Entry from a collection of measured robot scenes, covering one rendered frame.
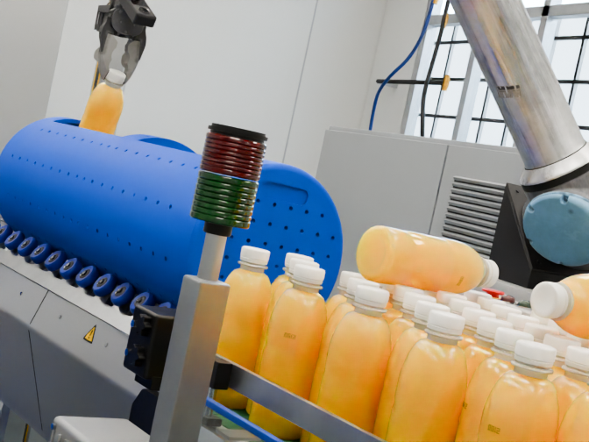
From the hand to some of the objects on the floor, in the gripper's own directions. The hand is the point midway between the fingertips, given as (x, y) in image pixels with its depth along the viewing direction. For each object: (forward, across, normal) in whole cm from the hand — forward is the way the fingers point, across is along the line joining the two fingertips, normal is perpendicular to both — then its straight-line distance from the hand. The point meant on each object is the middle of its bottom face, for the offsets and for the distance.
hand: (116, 75), depth 225 cm
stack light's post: (+135, +38, +110) cm, 178 cm away
